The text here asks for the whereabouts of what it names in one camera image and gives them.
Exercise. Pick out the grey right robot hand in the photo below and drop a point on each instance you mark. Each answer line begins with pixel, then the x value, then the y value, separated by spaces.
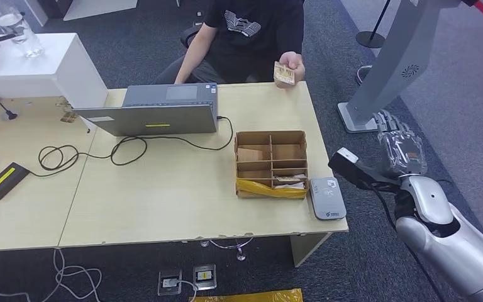
pixel 402 154

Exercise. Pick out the person's left hand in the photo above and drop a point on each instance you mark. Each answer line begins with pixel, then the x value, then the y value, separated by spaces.
pixel 297 62

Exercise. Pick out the ID card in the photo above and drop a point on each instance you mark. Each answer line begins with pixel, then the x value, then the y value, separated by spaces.
pixel 284 74

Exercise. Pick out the person's right forearm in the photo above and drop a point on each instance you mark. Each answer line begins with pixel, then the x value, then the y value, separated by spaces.
pixel 191 54

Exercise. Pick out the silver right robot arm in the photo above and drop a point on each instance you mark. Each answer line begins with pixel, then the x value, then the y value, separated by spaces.
pixel 441 241

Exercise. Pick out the person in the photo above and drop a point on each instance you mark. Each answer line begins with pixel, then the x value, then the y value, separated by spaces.
pixel 258 41

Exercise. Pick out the grey card reader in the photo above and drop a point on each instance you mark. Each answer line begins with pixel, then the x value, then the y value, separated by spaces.
pixel 327 204

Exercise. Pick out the white room key card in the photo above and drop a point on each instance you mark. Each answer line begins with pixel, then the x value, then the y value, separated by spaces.
pixel 289 186

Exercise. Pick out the dark round base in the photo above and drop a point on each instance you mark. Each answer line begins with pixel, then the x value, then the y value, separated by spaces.
pixel 362 75

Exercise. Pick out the cardboard divider box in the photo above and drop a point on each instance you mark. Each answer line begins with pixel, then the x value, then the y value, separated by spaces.
pixel 285 151

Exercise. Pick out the silver kiosk stand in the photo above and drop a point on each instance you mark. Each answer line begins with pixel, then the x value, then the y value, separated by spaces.
pixel 400 54

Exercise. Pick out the black office chair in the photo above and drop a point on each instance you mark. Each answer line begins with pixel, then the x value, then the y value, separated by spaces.
pixel 189 35

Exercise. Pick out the beige desk leg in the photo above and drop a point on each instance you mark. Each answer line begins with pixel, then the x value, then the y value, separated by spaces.
pixel 304 250

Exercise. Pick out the grey laptop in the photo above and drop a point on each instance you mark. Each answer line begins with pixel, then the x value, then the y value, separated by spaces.
pixel 150 118

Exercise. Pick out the white furniture panel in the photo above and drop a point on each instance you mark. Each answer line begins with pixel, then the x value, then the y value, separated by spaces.
pixel 100 8

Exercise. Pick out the yellow plastic bag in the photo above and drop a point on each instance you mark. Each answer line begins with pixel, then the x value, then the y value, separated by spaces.
pixel 245 296

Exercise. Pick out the floor socket with yellow label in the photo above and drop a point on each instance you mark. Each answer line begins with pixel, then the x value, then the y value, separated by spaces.
pixel 204 277

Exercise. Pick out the floor socket with white plug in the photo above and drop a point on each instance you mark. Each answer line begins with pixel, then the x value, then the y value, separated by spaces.
pixel 169 283

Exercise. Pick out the white cabinet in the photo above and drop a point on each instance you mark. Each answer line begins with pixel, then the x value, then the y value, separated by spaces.
pixel 37 71

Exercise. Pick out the clear glass cup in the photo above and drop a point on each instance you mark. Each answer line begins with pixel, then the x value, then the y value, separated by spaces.
pixel 20 37

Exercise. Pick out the black power adapter yellow label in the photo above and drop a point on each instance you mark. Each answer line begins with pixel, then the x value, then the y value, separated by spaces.
pixel 4 180

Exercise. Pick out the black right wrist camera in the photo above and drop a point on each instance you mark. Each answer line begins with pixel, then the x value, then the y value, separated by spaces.
pixel 354 168

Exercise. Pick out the black stanchion post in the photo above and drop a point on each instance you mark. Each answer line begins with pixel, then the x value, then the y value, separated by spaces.
pixel 370 39

